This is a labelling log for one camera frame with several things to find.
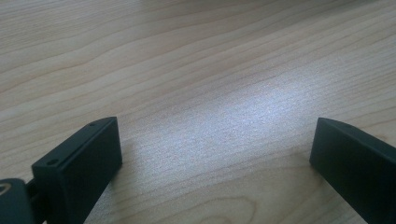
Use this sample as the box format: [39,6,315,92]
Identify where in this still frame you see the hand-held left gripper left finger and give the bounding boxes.
[31,116,123,224]

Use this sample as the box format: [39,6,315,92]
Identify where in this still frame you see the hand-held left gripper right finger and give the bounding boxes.
[309,117,396,224]

